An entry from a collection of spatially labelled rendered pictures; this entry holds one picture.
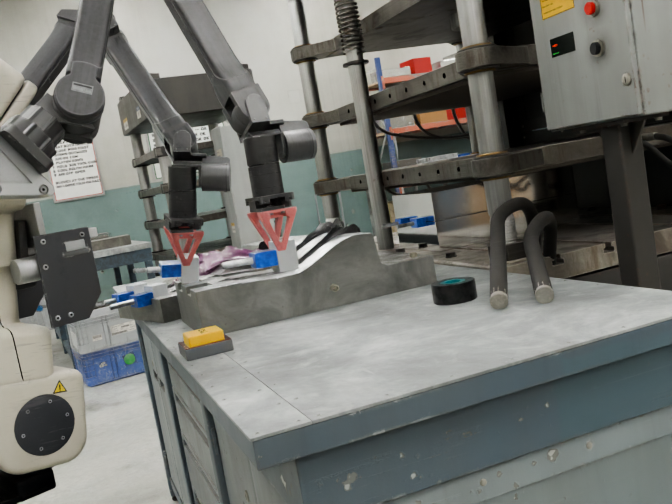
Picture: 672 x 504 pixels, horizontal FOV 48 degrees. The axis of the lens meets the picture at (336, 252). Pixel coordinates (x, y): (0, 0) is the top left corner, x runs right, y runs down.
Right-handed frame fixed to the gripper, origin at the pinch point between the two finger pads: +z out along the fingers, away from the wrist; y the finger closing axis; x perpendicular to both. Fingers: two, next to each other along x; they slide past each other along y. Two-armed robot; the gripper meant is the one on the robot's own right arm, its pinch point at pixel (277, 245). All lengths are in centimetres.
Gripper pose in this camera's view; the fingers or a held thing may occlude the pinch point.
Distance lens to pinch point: 136.1
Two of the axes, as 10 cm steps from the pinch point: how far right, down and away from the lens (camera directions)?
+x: -9.2, 1.8, -3.4
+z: 1.6, 9.8, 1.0
